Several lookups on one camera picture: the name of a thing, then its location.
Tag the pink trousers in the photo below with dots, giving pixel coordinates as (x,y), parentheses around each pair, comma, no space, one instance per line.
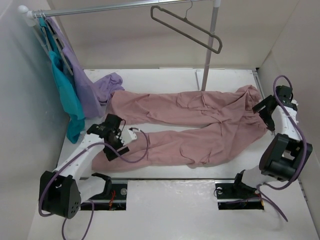
(218,127)

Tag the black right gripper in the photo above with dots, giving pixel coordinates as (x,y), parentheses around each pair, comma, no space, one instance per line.
(264,102)

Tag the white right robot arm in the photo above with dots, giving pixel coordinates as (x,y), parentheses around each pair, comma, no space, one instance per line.
(286,155)

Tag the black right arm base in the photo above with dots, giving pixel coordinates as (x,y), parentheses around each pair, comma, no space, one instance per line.
(234,197)

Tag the grey hanger with teal garment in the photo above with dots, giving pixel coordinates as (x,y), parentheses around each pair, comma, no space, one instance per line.
(42,23)

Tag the teal hanging garment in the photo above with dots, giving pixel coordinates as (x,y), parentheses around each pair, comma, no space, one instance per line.
(68,97)

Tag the purple hanging garment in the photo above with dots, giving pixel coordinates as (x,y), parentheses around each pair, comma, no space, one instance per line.
(93,96)

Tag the white rack corner joint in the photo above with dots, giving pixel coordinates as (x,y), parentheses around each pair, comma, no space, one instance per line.
(27,15)

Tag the grey hanger with purple garment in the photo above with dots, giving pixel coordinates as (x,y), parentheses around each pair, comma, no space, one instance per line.
(59,46)

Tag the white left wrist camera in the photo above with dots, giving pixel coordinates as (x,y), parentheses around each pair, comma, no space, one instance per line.
(128,136)

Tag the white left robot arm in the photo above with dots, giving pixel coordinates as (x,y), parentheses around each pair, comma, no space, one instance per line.
(63,190)

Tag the silver horizontal rack rail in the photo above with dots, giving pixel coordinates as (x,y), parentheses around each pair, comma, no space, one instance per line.
(103,8)

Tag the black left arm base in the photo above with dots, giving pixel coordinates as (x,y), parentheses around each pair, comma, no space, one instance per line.
(115,199)

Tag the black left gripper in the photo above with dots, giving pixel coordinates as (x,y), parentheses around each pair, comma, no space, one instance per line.
(119,148)

